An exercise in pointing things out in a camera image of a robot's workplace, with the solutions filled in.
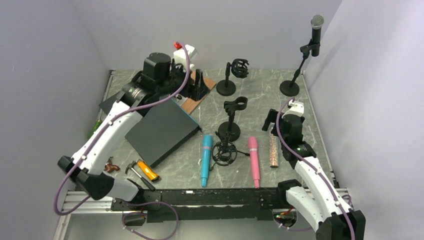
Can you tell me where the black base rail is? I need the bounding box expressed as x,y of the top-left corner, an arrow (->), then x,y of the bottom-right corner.
110,187 -> 290,223

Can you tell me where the black tripod shock-mount stand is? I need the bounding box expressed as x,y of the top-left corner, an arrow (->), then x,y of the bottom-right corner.
209,131 -> 250,172

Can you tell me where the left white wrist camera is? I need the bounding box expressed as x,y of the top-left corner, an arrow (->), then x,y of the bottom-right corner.
173,42 -> 199,70

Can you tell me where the orange utility knife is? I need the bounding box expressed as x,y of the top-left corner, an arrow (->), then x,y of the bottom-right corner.
136,159 -> 161,183

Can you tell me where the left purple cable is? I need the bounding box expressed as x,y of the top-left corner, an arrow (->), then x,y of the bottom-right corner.
53,41 -> 192,240

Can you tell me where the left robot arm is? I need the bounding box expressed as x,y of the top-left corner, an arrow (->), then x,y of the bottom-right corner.
58,45 -> 201,210

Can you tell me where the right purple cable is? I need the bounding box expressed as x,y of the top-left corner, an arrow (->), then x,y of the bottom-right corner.
273,96 -> 356,240

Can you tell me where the black microphone silver grille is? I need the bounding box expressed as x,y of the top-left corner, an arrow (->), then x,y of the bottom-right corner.
309,14 -> 325,57

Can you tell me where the purple cable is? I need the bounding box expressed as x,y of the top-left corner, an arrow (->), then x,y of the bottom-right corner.
53,41 -> 192,240
273,96 -> 356,240

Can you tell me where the dark grey rack unit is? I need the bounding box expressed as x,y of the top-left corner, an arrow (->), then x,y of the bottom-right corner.
111,100 -> 202,169

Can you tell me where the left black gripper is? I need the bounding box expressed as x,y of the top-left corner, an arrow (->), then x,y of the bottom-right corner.
157,59 -> 211,102

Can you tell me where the blue microphone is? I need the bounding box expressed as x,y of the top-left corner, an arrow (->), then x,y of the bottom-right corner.
200,135 -> 213,187

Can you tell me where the round-base stand black mic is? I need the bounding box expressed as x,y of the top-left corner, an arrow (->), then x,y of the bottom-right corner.
279,39 -> 321,97

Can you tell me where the glitter microphone silver grille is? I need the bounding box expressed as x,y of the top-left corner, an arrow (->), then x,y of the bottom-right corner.
268,123 -> 279,168

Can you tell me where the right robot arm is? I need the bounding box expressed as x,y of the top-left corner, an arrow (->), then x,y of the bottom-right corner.
262,108 -> 366,240

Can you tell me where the small black hammer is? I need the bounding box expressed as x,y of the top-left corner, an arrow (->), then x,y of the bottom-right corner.
124,161 -> 156,192

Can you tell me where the green valve fitting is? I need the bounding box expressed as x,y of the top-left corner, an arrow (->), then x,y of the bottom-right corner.
87,119 -> 103,140

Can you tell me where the round-base stand with shock mount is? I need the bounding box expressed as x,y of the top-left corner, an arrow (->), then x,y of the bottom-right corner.
215,58 -> 249,97

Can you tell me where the wooden board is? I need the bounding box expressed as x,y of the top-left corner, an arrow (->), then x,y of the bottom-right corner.
180,76 -> 217,115

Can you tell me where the round-base stand glitter mic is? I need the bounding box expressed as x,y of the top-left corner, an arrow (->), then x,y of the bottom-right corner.
216,96 -> 248,142

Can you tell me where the pink microphone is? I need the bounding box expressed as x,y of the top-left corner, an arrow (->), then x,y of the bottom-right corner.
247,136 -> 261,189

